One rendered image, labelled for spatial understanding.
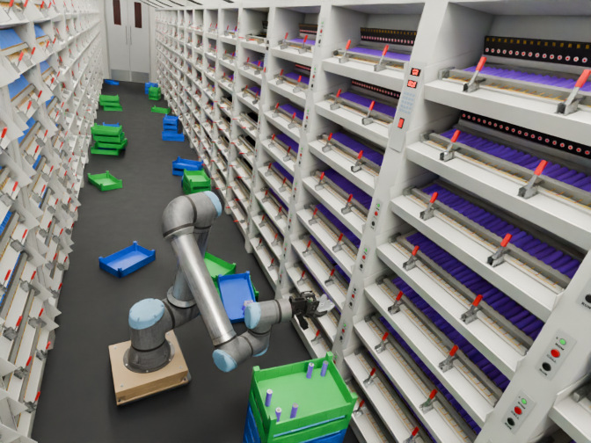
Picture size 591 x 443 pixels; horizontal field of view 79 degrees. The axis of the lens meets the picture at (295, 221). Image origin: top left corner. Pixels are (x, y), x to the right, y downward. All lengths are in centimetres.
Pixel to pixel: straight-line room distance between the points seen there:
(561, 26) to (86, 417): 217
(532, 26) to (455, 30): 20
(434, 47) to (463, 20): 12
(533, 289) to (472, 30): 78
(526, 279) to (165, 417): 153
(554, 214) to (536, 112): 23
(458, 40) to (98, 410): 199
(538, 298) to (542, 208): 21
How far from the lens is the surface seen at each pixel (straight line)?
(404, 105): 130
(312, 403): 137
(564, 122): 98
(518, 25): 135
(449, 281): 126
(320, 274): 186
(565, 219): 97
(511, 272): 108
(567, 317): 100
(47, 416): 202
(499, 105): 107
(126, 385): 185
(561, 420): 110
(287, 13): 251
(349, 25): 189
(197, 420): 188
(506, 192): 104
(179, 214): 139
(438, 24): 127
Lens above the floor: 156
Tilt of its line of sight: 26 degrees down
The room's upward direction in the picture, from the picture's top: 10 degrees clockwise
